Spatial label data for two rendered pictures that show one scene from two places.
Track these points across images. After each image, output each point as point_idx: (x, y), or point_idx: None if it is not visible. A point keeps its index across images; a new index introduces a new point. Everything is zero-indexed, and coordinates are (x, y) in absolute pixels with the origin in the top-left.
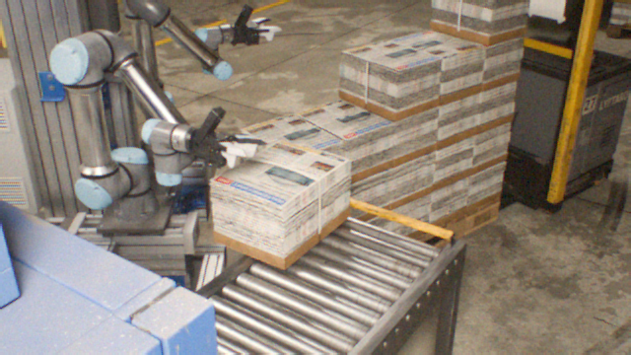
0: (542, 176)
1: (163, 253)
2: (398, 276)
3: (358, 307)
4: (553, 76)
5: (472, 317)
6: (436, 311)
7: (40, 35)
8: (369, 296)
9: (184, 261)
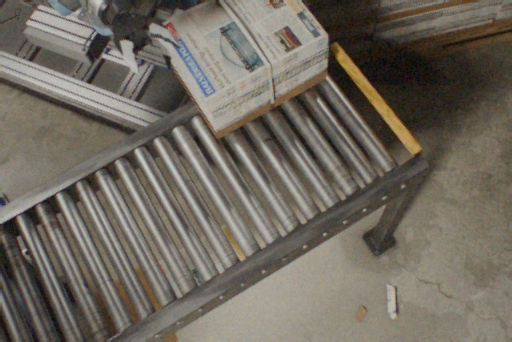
0: None
1: (144, 47)
2: (325, 190)
3: (261, 218)
4: None
5: (482, 142)
6: (449, 122)
7: None
8: (280, 207)
9: (164, 59)
